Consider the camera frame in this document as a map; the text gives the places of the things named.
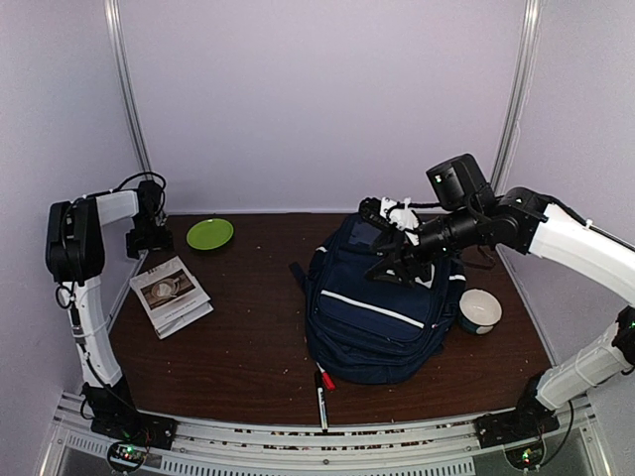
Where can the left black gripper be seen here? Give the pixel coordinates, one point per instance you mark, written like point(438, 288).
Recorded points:
point(164, 243)

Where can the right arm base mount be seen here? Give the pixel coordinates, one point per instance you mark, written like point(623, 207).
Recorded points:
point(522, 437)

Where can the right aluminium frame post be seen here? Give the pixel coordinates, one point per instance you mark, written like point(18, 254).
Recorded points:
point(519, 93)

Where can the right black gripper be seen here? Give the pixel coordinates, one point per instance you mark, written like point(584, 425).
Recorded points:
point(410, 257)

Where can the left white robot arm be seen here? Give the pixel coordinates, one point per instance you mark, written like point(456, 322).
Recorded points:
point(75, 257)

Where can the white coffee cover book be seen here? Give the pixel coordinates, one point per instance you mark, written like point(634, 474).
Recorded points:
point(171, 296)

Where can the aluminium front rail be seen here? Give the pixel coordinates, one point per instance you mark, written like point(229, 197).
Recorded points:
point(439, 446)

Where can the red capped marker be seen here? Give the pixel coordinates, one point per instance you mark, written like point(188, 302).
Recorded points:
point(326, 379)

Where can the navy blue backpack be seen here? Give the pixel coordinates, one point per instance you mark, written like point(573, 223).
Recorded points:
point(371, 332)

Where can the left aluminium frame post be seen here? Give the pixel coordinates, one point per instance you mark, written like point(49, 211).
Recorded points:
point(117, 41)

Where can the aluminium frame post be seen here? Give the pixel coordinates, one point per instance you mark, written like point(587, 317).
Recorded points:
point(519, 93)
point(117, 41)

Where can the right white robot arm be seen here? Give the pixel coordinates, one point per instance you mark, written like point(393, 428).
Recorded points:
point(587, 269)

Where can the white teal bowl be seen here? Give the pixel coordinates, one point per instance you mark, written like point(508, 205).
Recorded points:
point(479, 311)

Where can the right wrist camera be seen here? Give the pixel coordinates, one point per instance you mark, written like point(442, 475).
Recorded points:
point(387, 214)

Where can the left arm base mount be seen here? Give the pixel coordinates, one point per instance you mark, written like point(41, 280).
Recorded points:
point(112, 413)

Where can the black capped marker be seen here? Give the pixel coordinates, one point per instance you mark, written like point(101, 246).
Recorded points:
point(321, 402)

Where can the green plate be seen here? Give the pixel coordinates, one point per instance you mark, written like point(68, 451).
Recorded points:
point(210, 234)

